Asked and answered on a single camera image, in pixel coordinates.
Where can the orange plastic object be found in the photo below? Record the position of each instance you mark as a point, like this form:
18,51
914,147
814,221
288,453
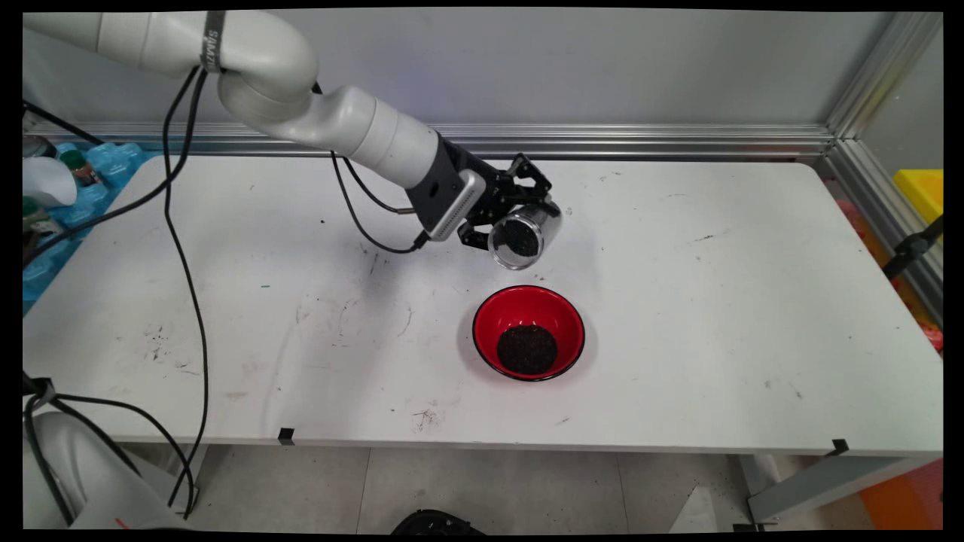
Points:
911,497

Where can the long aluminium frame rail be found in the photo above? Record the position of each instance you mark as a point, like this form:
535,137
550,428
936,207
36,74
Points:
678,139

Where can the short aluminium frame rail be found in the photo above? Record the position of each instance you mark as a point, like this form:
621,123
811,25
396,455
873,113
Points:
866,196

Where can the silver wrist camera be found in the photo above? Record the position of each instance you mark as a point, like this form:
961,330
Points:
461,203

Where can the white cup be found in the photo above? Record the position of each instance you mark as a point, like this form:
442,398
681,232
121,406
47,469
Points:
47,184

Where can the aluminium frame post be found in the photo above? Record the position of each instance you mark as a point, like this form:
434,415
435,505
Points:
874,68

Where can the green-capped bottle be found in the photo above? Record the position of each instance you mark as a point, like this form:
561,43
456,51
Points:
79,167

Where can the yellow plastic box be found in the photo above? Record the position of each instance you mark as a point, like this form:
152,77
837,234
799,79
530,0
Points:
920,192

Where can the black round object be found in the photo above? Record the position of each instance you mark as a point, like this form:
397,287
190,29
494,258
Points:
437,523

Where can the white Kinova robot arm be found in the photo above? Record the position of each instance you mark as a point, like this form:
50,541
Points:
346,120

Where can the grey table leg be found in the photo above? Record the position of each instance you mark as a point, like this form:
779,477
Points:
813,482

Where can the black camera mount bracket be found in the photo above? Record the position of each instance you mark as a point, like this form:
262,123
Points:
440,173

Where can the clear plastic screw-top jar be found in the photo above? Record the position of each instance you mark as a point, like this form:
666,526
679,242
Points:
546,218

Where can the small black tape marker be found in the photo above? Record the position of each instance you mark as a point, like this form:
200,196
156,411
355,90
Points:
286,436
839,447

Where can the red bowl with black rim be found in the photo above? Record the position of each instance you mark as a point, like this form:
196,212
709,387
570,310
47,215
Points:
527,305

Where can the black stand clamp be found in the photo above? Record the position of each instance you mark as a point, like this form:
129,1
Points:
907,250

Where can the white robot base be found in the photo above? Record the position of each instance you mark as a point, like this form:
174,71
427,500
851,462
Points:
83,482

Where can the blue water bottle pack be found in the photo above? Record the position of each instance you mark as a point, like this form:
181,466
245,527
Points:
113,169

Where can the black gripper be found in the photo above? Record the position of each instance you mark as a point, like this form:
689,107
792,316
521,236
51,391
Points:
503,194

